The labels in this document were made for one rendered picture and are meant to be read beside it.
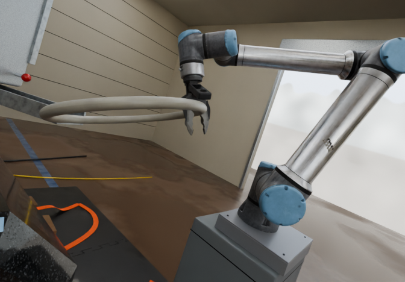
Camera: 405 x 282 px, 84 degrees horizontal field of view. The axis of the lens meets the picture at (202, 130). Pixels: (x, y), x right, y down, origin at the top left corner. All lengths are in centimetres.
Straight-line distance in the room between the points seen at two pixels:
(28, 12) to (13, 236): 80
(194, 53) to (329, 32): 494
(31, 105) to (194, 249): 84
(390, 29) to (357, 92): 459
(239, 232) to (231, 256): 10
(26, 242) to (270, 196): 76
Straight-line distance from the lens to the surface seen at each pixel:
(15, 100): 97
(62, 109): 60
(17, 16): 116
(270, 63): 99
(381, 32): 547
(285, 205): 85
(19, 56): 118
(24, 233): 90
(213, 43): 85
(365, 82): 92
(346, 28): 563
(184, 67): 85
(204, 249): 108
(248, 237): 99
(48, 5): 123
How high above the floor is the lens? 128
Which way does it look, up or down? 3 degrees down
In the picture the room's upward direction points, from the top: 18 degrees clockwise
